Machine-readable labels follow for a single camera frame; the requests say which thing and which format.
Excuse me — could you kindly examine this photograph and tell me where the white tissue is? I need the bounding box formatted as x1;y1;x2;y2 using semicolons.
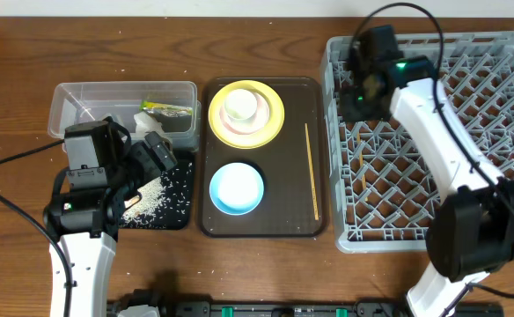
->
134;112;165;137

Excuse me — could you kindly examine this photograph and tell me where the wooden chopstick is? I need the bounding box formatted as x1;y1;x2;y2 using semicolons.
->
356;131;369;203
305;123;319;221

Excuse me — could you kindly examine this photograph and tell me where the green yellow snack wrapper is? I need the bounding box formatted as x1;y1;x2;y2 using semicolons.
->
139;100;193;118

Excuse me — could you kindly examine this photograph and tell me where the rice pile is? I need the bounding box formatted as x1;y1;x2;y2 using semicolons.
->
120;160;195;221

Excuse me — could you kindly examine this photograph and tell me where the light blue bowl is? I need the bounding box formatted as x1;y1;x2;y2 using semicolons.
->
209;162;265;216

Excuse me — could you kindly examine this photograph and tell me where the cream white cup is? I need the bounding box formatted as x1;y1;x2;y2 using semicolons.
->
224;89;258;121

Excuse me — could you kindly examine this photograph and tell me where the yellow plate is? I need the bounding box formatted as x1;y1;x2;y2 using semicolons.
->
208;80;284;149

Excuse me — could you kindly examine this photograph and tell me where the pink bowl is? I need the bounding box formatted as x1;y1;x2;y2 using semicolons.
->
220;91;269;135

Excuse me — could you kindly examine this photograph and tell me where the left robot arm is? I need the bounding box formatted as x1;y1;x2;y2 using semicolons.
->
44;129;176;316

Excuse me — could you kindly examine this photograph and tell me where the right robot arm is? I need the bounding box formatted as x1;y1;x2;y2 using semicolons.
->
340;53;514;316

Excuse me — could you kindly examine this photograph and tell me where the grey plastic dishwasher rack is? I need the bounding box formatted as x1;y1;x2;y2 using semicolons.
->
320;32;514;254

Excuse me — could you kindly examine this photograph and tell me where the clear plastic waste bin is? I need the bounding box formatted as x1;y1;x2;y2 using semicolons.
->
48;81;201;151

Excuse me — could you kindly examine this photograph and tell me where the black plastic tray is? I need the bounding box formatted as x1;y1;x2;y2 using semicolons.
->
115;149;196;231

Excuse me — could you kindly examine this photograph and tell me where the dark brown serving tray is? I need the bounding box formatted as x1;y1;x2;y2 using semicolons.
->
197;77;330;238

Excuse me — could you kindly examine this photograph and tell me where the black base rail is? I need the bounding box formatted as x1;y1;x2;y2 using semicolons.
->
106;290;504;317

